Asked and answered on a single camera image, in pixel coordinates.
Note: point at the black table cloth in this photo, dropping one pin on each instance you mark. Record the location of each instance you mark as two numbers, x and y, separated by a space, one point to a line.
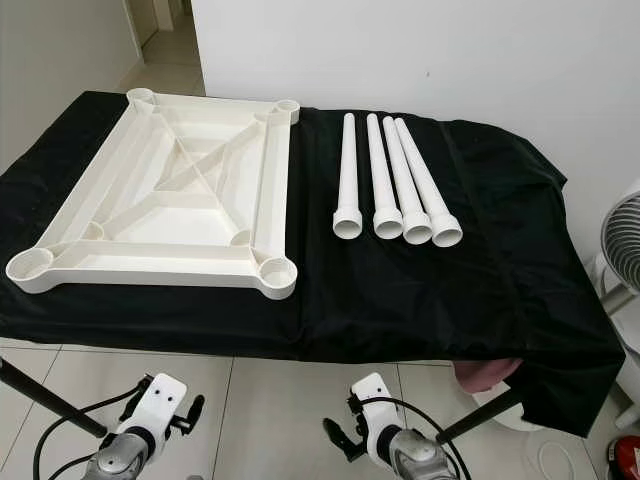
360 300

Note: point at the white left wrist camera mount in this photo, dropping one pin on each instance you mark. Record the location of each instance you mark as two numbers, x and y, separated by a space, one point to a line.
160 400

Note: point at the white plastic table leg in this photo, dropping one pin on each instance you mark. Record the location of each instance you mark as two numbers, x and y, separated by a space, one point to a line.
348 175
425 185
403 180
380 175

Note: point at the pink white round stool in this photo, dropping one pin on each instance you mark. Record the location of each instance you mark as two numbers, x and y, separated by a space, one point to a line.
485 372

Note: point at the black metal stand pole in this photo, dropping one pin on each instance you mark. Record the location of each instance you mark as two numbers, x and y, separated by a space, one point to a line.
60 402
480 415

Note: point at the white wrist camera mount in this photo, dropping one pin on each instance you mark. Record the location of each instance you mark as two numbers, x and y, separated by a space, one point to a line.
160 400
372 395

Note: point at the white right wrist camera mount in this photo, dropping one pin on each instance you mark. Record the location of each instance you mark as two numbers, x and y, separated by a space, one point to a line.
372 395

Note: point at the white plastic children table top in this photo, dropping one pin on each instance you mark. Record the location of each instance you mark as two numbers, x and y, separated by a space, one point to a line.
210 205

